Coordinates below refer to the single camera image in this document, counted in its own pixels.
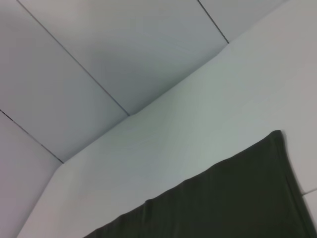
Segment dark green FREE t-shirt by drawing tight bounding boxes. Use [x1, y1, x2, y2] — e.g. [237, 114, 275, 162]
[83, 129, 317, 238]

